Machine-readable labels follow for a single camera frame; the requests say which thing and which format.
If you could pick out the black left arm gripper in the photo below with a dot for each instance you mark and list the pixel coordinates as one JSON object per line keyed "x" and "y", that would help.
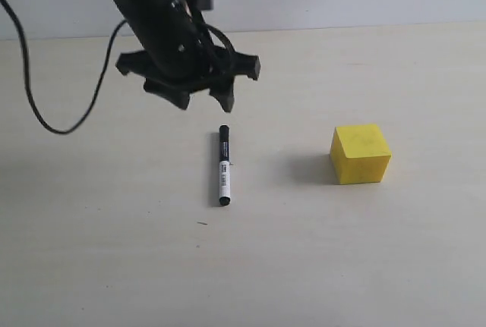
{"x": 185, "y": 74}

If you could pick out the black and white marker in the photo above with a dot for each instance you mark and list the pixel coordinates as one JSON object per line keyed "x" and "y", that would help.
{"x": 224, "y": 166}

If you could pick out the yellow foam cube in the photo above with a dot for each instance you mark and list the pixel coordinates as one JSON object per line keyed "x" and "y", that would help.
{"x": 359, "y": 154}

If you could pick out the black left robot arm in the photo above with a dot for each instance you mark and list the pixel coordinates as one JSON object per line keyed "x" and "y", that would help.
{"x": 165, "y": 28}

